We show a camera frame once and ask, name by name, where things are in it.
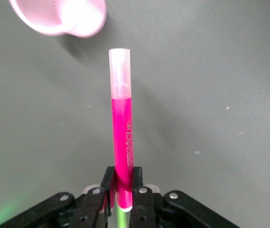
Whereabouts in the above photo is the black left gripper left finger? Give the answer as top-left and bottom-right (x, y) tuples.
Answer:
(0, 166), (116, 228)

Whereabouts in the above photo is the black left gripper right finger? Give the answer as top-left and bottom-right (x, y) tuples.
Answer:
(128, 166), (241, 228)

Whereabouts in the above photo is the pink marker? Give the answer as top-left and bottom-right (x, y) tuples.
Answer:
(108, 47), (134, 213)

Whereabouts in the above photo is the green marker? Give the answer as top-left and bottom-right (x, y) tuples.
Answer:
(116, 205), (127, 228)

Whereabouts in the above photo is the translucent pink plastic cup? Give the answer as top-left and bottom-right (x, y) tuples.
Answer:
(8, 0), (107, 38)

